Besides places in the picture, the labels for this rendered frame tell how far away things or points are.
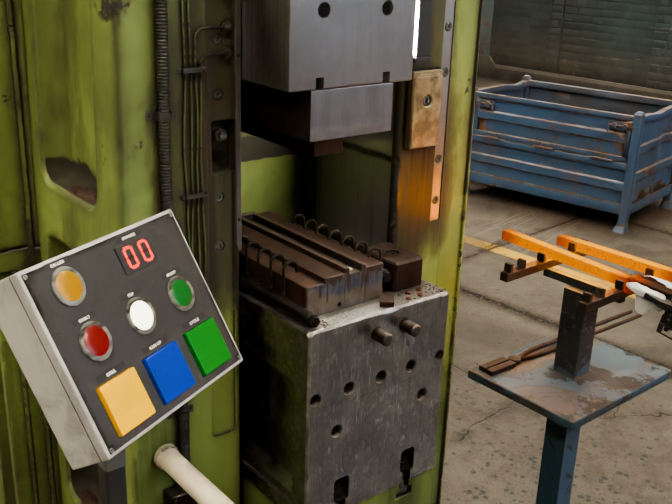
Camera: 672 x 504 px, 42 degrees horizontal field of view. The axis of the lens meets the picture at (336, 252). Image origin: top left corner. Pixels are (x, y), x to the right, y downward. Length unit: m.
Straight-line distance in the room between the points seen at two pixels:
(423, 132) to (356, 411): 0.63
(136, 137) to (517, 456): 1.92
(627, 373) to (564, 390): 0.20
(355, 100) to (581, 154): 3.95
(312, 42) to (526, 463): 1.86
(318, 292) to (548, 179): 4.02
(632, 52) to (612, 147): 4.65
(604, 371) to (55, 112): 1.37
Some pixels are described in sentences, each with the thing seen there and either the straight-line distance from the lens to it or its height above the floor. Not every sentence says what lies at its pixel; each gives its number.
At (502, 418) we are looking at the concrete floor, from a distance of 3.29.
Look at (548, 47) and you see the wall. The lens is 10.54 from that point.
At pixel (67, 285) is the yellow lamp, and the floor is 1.17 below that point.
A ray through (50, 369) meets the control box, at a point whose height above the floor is 1.07.
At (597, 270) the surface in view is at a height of 0.94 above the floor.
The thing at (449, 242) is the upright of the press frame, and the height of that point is 0.92.
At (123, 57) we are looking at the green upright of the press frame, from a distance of 1.57.
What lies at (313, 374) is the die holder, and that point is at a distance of 1.73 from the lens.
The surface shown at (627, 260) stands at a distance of 2.15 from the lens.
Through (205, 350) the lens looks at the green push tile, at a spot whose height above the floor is 1.01.
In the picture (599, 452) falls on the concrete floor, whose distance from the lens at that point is 3.20.
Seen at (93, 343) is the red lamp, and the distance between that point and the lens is 1.27.
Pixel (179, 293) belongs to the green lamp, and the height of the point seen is 1.09.
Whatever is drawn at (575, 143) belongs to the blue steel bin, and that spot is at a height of 0.47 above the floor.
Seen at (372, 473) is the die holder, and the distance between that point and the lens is 1.98.
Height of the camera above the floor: 1.64
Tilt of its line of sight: 20 degrees down
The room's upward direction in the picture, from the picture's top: 2 degrees clockwise
